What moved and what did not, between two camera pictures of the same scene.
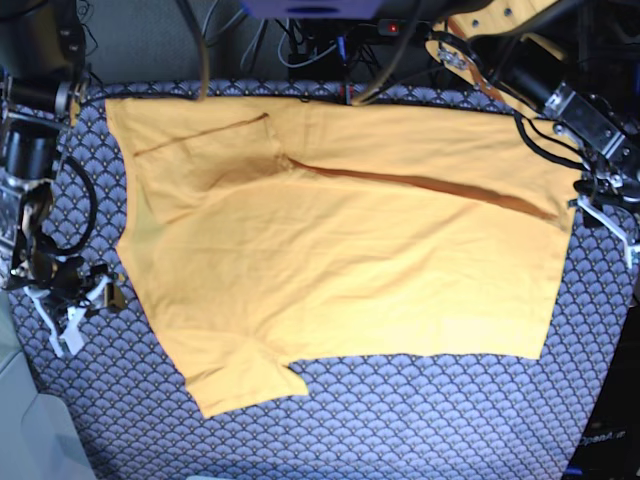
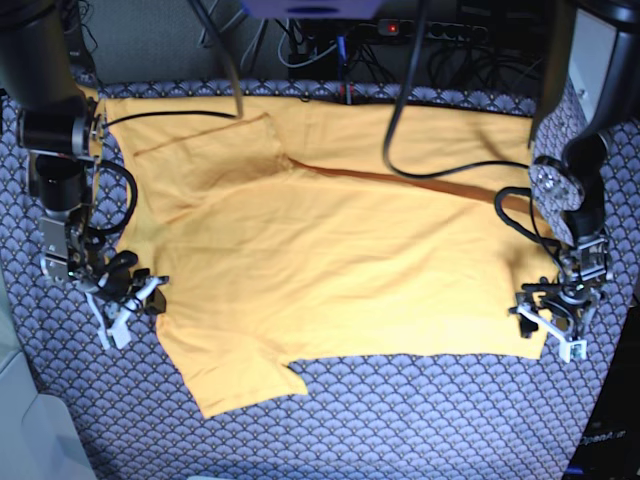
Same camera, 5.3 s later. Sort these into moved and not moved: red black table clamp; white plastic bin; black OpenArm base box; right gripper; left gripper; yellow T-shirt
Moved: right gripper; left gripper
Not moved: white plastic bin; black OpenArm base box; yellow T-shirt; red black table clamp
